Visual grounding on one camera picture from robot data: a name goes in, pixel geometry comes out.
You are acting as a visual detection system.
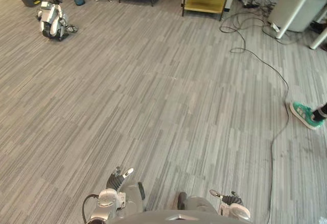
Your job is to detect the white table leg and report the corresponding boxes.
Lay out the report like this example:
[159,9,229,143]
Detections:
[309,26,327,51]
[275,0,322,40]

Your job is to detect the tangled black cables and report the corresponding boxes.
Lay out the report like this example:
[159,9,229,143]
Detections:
[256,0,278,20]

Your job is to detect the folded white humanoid robot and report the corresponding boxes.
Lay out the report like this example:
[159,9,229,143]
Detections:
[35,0,79,42]

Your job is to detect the long black floor cable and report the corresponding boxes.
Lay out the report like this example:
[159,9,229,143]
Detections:
[220,11,291,224]

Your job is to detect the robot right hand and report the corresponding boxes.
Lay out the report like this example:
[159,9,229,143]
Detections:
[209,189,244,205]

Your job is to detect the robot left leg silver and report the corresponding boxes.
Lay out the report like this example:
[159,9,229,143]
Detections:
[118,181,147,212]

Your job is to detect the person's green shoe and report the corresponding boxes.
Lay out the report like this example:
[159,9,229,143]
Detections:
[289,101,325,131]

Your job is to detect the robot grey torso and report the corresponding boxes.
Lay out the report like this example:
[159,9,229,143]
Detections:
[106,209,250,224]

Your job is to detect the white cabinet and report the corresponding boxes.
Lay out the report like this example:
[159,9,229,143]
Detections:
[267,0,321,33]

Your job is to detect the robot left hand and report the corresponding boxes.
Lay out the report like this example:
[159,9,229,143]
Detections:
[106,166,135,192]

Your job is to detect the person's leg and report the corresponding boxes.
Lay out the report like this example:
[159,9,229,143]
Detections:
[312,102,327,122]

